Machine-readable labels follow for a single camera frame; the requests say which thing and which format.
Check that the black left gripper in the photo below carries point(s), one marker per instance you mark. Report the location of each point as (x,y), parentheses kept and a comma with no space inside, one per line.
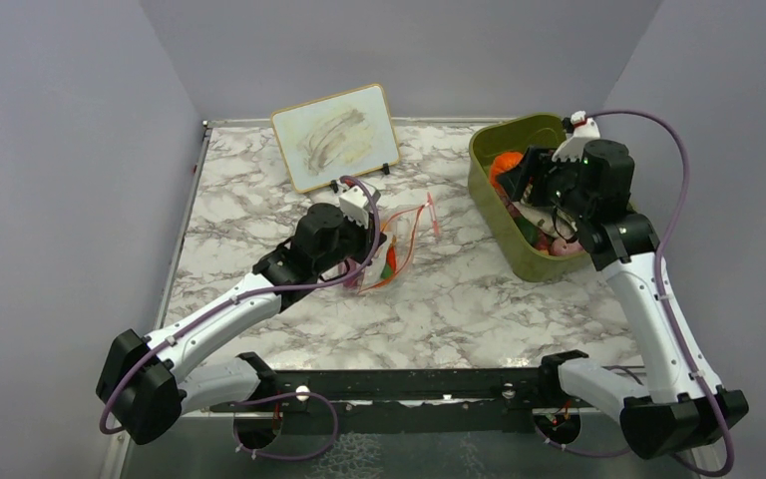
(369,238)

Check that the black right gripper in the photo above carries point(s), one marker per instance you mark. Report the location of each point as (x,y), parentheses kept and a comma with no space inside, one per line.
(537,165)

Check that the orange toy pumpkin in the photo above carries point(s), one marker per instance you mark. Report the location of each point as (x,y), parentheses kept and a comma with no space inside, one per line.
(505,168)

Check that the red toy chili pepper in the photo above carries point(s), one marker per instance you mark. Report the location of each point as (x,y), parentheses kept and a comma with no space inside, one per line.
(391,255)

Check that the magenta toy beet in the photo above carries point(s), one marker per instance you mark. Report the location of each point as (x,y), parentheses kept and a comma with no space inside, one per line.
(355,281)

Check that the green toy cucumber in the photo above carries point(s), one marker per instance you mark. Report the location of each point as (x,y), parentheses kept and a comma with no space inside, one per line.
(388,271)

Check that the clear zip bag orange zipper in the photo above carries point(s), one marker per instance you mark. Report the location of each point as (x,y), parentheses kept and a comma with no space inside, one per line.
(405,231)

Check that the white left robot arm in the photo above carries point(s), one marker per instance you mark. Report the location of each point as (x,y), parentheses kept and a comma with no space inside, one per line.
(148,381)

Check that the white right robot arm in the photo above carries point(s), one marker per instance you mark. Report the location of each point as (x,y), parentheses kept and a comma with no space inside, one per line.
(683,404)

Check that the olive green plastic bin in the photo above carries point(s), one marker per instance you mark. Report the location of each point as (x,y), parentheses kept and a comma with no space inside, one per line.
(515,225)

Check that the silver toy fish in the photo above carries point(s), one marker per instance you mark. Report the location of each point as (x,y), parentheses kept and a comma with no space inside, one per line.
(551,222)

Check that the pink toy onion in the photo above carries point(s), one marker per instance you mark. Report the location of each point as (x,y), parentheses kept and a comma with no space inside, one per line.
(562,247)

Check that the red white pen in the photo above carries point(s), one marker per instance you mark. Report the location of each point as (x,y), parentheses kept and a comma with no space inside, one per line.
(433,215)

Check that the yellow framed whiteboard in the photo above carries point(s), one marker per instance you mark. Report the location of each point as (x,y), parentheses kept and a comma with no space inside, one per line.
(350,133)

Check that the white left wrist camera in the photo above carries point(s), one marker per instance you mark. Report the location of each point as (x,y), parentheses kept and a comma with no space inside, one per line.
(356,206)

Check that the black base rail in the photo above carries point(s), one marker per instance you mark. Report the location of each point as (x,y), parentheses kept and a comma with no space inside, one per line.
(395,401)

